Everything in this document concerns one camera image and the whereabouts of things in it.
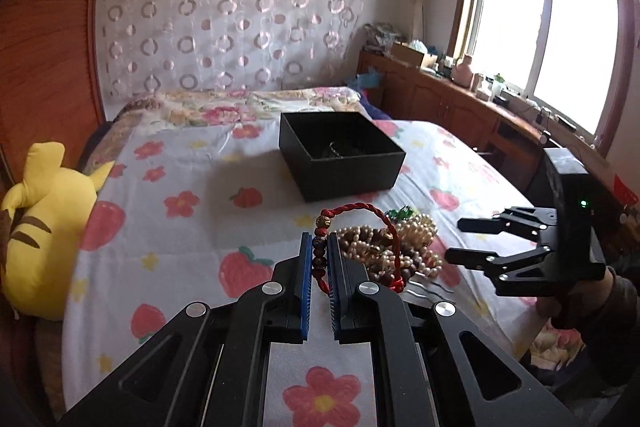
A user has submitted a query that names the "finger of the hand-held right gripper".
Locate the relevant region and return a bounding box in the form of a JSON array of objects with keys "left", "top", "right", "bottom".
[
  {"left": 444, "top": 243, "right": 552, "bottom": 298},
  {"left": 457, "top": 206, "right": 556, "bottom": 239}
]

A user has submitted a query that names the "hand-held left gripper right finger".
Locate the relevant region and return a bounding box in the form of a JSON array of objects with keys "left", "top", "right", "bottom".
[{"left": 326, "top": 234, "right": 583, "bottom": 427}]

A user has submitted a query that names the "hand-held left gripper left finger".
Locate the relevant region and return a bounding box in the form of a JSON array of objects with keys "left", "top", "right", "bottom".
[{"left": 60, "top": 232, "right": 314, "bottom": 427}]

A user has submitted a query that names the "brown wooden bead bracelet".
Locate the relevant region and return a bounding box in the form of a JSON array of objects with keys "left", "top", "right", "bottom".
[{"left": 362, "top": 232, "right": 427, "bottom": 284}]

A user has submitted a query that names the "pearl necklace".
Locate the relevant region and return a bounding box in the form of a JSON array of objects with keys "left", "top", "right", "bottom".
[{"left": 335, "top": 213, "right": 444, "bottom": 282}]

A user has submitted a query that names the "red rope beaded bracelet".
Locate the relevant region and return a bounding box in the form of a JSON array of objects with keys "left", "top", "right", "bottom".
[{"left": 312, "top": 203, "right": 407, "bottom": 296}]

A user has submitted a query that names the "green bead jewelry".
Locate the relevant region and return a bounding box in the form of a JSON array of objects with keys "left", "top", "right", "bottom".
[{"left": 385, "top": 205, "right": 417, "bottom": 224}]

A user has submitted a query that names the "black jewelry box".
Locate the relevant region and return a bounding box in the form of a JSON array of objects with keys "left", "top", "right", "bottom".
[{"left": 279, "top": 111, "right": 406, "bottom": 203}]

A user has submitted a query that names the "person's right forearm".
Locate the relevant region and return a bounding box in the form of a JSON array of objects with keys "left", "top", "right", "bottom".
[{"left": 575, "top": 274, "right": 640, "bottom": 370}]

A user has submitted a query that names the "person's right hand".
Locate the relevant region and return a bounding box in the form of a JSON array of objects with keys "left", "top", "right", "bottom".
[{"left": 537, "top": 266, "right": 619, "bottom": 334}]

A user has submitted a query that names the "wooden low cabinet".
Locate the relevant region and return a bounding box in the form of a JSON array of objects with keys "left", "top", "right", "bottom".
[{"left": 357, "top": 49, "right": 618, "bottom": 210}]

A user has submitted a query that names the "strawberry flower print bedsheet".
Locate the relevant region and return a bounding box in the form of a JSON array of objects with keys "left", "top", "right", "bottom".
[{"left": 60, "top": 119, "right": 551, "bottom": 427}]

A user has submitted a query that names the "dark blue blanket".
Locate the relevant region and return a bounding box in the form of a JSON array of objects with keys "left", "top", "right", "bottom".
[{"left": 359, "top": 89, "right": 397, "bottom": 124}]

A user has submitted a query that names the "cardboard box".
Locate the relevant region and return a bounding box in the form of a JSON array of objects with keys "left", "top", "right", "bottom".
[{"left": 390, "top": 41, "right": 429, "bottom": 70}]

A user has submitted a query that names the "wood framed window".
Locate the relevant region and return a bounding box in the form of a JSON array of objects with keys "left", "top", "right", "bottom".
[{"left": 447, "top": 0, "right": 640, "bottom": 158}]

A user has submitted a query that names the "blue plastic bag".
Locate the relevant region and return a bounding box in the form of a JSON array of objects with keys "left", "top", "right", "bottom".
[{"left": 349, "top": 69, "right": 384, "bottom": 91}]

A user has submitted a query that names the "floral quilt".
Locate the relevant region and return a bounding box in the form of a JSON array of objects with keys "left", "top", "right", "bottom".
[{"left": 82, "top": 87, "right": 367, "bottom": 168}]

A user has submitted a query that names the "pile of clothes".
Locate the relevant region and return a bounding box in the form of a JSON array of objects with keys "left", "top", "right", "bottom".
[{"left": 363, "top": 23, "right": 409, "bottom": 56}]

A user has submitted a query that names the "yellow plush toy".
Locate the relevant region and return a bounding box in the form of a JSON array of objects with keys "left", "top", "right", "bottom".
[{"left": 0, "top": 142, "right": 117, "bottom": 321}]

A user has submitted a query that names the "circle pattern sheer curtain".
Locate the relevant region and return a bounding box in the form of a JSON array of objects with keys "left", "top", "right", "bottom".
[{"left": 96, "top": 0, "right": 367, "bottom": 100}]

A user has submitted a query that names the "wooden slatted wardrobe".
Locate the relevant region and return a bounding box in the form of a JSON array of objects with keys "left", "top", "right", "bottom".
[{"left": 0, "top": 0, "right": 117, "bottom": 188}]

